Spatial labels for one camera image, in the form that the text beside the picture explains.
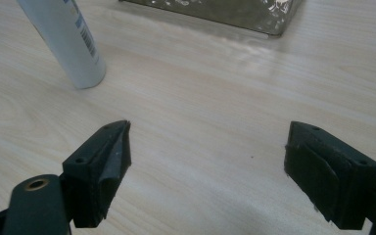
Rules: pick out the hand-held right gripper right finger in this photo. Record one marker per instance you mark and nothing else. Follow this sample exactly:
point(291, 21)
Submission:
point(326, 176)

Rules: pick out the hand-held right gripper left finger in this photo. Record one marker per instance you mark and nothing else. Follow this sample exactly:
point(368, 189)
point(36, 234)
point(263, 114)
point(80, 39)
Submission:
point(91, 176)

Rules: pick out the white cylindrical bottle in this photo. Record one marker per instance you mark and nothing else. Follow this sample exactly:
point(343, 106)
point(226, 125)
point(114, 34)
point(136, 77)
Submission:
point(68, 42)

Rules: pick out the clear plastic box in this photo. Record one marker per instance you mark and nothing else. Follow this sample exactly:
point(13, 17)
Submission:
point(222, 13)

